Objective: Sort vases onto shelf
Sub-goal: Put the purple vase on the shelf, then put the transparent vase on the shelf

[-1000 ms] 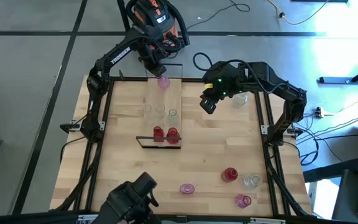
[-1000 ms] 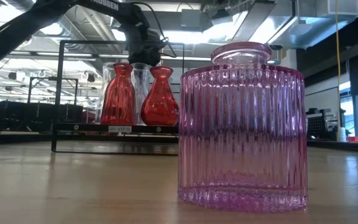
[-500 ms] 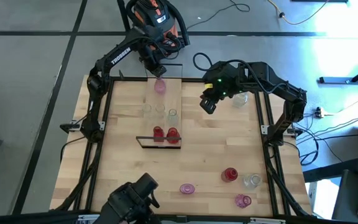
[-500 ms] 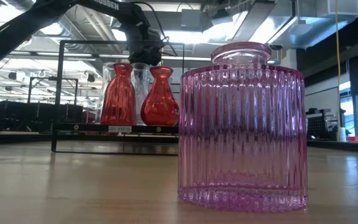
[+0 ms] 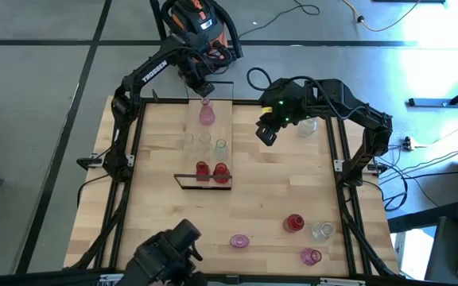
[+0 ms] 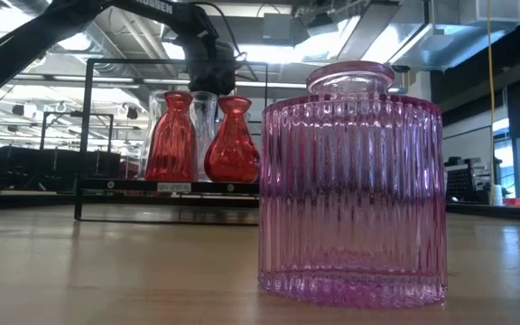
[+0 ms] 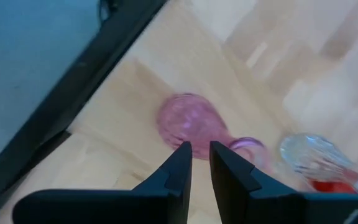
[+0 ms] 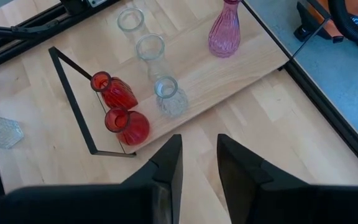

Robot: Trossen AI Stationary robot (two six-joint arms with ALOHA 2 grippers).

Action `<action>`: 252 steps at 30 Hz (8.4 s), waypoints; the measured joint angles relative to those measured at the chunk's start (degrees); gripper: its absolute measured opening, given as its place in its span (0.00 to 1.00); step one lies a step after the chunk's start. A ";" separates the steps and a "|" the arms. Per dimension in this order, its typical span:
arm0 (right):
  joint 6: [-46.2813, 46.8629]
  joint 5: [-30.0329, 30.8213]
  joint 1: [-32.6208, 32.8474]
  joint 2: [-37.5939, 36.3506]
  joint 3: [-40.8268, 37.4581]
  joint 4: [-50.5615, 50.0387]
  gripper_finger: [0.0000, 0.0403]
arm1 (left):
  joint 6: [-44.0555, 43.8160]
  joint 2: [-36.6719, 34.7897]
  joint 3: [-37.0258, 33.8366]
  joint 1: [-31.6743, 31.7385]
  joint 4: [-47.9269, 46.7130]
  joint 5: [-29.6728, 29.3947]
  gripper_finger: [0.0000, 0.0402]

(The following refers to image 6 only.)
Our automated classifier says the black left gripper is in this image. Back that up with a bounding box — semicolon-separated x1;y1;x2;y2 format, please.
186;33;239;97

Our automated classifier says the red ribbed glass vase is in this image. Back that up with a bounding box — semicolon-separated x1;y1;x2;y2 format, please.
144;89;199;182

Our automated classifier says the red smooth bulbous vase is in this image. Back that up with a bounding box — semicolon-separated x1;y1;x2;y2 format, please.
203;95;262;184

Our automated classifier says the red background vase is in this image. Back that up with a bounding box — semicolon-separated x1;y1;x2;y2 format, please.
119;160;142;181

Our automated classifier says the black background workbench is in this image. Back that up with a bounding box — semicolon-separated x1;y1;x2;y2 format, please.
0;146;122;192

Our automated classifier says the pink ribbed glass jar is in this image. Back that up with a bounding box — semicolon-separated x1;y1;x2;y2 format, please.
257;60;450;311

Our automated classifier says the black pegboard rack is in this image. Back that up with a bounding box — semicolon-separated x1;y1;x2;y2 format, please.
442;155;491;205

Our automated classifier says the white cup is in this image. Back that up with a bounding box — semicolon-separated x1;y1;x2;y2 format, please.
491;183;506;207

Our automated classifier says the black background rig frame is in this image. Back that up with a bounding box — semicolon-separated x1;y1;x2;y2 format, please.
38;109;116;153

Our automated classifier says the black aluminium table frame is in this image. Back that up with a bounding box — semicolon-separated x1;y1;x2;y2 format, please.
0;189;520;223

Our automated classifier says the yellow hanging cable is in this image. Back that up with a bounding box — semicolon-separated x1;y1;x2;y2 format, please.
486;0;497;207

